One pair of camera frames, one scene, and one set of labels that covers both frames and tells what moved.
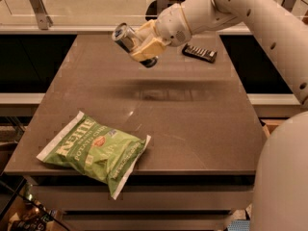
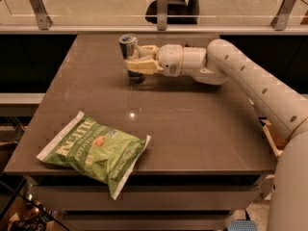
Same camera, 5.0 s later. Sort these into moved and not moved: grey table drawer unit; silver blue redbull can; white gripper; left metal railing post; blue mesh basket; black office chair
Moved: silver blue redbull can; white gripper
Not moved: blue mesh basket; grey table drawer unit; left metal railing post; black office chair
